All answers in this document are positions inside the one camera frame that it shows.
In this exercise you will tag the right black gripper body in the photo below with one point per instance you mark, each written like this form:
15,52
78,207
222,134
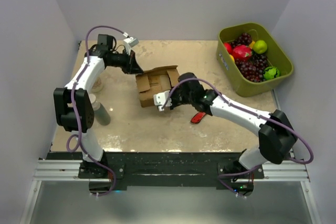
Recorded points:
179,97

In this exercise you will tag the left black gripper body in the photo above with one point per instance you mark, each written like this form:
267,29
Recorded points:
125,62

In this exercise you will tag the brown cardboard express box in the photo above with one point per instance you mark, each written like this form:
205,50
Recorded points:
154,81

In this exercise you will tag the red black utility knife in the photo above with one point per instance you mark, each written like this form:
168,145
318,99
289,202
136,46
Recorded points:
196,119

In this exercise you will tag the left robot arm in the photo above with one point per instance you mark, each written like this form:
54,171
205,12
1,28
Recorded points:
73,108

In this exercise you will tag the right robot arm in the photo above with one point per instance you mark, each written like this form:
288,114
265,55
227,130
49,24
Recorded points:
273,129

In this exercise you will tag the grey cylindrical bottle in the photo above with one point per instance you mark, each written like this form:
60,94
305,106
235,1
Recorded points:
101,114

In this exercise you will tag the red apple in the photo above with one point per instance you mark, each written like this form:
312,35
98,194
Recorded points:
228,47

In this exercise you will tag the pink dragon fruit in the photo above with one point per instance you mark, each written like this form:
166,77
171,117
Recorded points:
242,52

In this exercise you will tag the purple grape bunch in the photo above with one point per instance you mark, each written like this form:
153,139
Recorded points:
252,69

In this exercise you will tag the dark grape bunch top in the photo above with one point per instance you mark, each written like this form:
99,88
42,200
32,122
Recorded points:
243,39

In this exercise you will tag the yellow fruit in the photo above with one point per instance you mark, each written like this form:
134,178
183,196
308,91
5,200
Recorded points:
251,45

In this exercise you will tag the green striped melon ball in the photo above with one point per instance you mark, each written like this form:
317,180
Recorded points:
271,72

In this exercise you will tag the green apple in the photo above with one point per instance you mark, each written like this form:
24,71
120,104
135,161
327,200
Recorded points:
260,47

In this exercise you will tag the green plastic basket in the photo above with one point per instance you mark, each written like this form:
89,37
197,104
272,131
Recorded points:
276,58

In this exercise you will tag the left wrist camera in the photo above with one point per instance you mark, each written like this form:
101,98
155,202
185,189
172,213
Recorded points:
129,43

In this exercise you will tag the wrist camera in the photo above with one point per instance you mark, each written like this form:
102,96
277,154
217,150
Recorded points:
162,100
129,43

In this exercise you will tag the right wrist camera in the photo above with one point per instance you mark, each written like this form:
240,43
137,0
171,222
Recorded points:
162,100

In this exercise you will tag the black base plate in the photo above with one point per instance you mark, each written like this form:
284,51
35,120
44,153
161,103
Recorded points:
152,169

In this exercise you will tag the aluminium rail frame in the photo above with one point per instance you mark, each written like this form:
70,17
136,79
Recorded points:
63,170

